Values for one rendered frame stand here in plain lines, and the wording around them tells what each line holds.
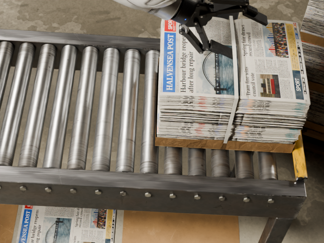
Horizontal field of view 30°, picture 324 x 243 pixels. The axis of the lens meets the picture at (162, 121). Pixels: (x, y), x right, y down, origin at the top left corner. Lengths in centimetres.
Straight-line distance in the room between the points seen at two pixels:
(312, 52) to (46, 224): 121
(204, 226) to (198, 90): 105
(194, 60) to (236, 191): 36
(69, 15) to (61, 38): 125
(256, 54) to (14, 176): 70
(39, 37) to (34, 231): 84
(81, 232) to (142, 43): 86
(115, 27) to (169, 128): 157
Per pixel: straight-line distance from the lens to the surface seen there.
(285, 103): 151
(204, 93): 148
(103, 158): 163
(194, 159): 164
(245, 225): 248
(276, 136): 163
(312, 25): 223
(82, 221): 243
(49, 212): 246
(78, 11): 318
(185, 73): 151
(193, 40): 151
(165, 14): 141
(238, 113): 153
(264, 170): 166
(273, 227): 177
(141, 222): 243
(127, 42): 190
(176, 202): 163
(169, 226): 243
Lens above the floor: 215
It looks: 53 degrees down
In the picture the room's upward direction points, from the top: 6 degrees clockwise
